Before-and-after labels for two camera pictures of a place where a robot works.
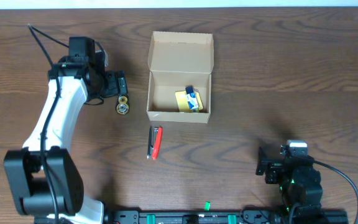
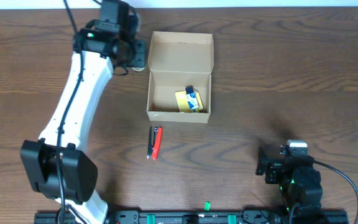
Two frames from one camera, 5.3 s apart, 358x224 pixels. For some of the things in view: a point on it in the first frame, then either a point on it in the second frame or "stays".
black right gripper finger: (261, 162) stays
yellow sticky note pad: (183, 102) stays
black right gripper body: (275, 175) stays
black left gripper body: (107, 81) → (127, 55)
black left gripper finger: (122, 82) → (139, 53)
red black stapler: (155, 141) stays
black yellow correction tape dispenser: (122, 106) → (138, 69)
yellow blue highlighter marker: (189, 89) stays
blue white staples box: (192, 102) stays
